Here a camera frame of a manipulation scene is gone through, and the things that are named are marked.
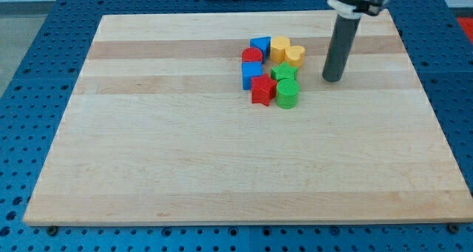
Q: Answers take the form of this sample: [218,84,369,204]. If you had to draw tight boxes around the yellow hexagon block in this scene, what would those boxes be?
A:
[270,36,290,64]

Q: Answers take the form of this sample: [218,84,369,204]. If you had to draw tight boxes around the yellow heart block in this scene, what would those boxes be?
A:
[285,45,306,68]

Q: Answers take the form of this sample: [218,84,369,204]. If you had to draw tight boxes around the red star block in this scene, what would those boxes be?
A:
[251,73,277,106]

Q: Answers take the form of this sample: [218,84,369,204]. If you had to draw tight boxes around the blue cube block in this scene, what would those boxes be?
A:
[241,61,263,90]

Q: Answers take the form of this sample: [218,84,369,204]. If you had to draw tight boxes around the green cylinder block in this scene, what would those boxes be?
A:
[276,78,300,109]

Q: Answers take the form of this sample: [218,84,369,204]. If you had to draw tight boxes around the red half-circle block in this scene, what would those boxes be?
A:
[241,47,263,63]

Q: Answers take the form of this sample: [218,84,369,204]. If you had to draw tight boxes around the green star block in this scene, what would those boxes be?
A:
[270,62,299,81]

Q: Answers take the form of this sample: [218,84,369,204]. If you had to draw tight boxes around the blue triangle block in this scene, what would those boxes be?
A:
[250,36,271,63]

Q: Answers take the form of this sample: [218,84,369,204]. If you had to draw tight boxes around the wooden board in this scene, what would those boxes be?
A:
[23,10,472,226]

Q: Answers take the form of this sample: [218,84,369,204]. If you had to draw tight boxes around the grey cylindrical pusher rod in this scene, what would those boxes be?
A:
[322,15,361,82]

